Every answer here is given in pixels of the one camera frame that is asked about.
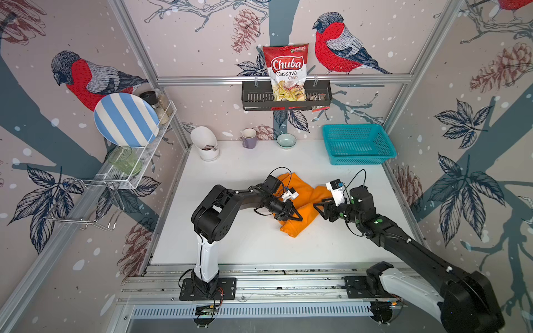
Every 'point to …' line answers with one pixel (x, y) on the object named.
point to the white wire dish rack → (113, 177)
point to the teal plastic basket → (357, 144)
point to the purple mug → (249, 138)
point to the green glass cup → (123, 157)
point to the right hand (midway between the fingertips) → (318, 200)
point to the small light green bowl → (286, 141)
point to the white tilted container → (206, 143)
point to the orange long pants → (308, 195)
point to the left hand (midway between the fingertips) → (302, 217)
